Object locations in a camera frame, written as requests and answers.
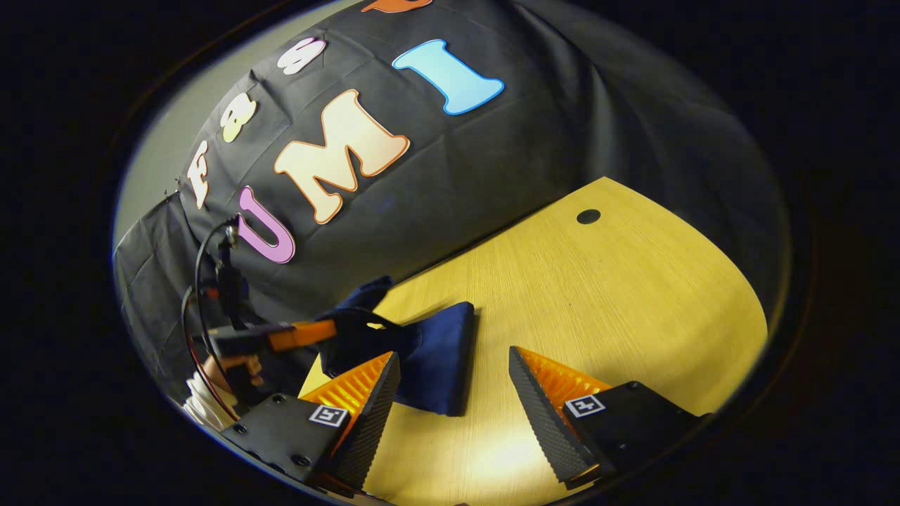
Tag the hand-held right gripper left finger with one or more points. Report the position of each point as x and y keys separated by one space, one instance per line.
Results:
x=369 y=429

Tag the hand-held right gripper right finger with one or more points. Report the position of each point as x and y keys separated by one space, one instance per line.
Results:
x=545 y=422

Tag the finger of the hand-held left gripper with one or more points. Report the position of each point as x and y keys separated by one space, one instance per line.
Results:
x=302 y=334

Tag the blue denim jeans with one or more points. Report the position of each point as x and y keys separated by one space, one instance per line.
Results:
x=443 y=358

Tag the black backdrop cloth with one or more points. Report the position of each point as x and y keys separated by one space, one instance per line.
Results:
x=492 y=161

